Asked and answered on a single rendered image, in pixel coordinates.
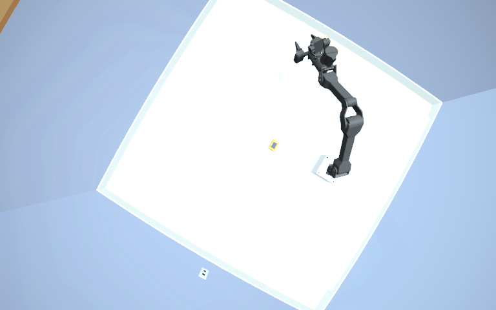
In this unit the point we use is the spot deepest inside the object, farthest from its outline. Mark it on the orange block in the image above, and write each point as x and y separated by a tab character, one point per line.
273	145

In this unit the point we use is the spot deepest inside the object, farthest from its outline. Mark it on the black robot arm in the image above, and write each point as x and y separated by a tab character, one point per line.
350	126

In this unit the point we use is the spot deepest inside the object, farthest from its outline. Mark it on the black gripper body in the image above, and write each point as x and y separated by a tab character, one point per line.
299	55

